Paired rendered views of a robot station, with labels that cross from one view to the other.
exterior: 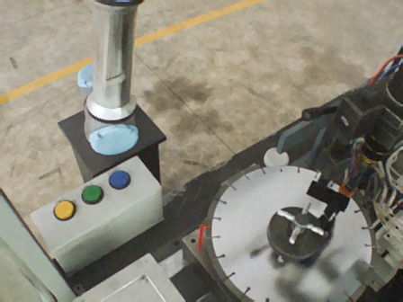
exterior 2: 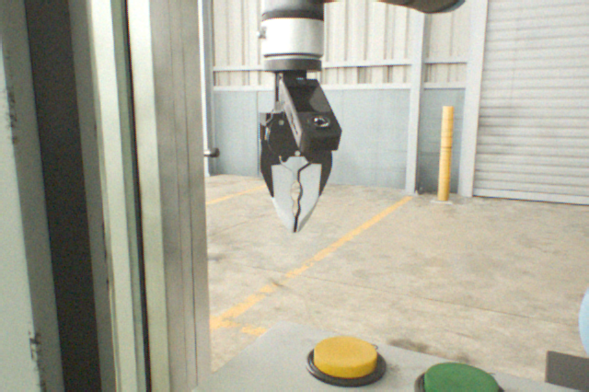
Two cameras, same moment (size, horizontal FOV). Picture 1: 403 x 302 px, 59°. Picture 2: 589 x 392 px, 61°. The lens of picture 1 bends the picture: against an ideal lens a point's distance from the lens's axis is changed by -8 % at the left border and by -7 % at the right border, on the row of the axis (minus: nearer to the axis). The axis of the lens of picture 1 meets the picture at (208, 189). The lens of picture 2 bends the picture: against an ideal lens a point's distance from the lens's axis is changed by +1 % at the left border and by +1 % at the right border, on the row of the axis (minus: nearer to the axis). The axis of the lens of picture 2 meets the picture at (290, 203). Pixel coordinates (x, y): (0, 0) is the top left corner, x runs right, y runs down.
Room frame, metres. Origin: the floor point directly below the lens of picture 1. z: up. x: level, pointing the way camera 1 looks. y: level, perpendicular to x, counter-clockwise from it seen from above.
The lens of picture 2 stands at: (0.24, 0.04, 1.06)
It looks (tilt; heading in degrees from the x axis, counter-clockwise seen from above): 12 degrees down; 71
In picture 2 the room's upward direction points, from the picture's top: straight up
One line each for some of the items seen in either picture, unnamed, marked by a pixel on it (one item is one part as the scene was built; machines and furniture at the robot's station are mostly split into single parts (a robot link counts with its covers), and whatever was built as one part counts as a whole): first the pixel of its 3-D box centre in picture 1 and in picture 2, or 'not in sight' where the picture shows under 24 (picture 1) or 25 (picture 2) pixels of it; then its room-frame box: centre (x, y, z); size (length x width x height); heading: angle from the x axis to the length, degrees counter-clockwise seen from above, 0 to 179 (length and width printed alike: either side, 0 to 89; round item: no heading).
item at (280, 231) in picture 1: (296, 229); not in sight; (0.36, -0.18, 0.96); 0.11 x 0.11 x 0.03
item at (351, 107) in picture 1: (347, 135); not in sight; (0.43, -0.22, 1.17); 0.06 x 0.05 x 0.20; 124
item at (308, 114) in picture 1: (329, 117); not in sight; (0.42, -0.17, 1.21); 0.08 x 0.06 x 0.03; 133
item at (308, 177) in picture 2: not in sight; (303, 194); (0.47, 0.63, 0.94); 0.06 x 0.03 x 0.09; 82
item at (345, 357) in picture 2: (65, 210); (345, 364); (0.37, 0.30, 0.90); 0.04 x 0.04 x 0.02
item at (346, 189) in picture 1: (353, 187); not in sight; (0.49, -0.32, 0.95); 0.10 x 0.03 x 0.07; 133
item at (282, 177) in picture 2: not in sight; (280, 194); (0.44, 0.64, 0.94); 0.06 x 0.03 x 0.09; 82
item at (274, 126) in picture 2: not in sight; (291, 111); (0.45, 0.64, 1.05); 0.09 x 0.08 x 0.12; 82
